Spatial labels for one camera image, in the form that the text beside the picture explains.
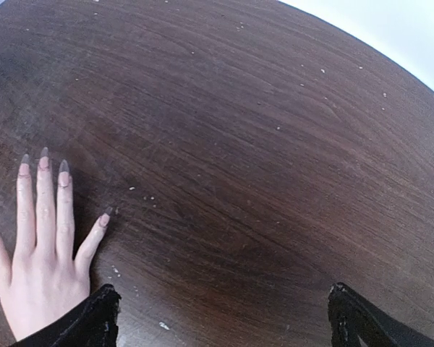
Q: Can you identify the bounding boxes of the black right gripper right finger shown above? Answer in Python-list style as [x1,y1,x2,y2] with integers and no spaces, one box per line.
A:
[328,282,434,346]

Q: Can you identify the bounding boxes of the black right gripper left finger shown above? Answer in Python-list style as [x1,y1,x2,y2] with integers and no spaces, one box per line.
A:
[14,284,121,347]

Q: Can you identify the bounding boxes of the pale hand with long nails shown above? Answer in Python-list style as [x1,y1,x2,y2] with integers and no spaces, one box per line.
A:
[0,148,112,341]

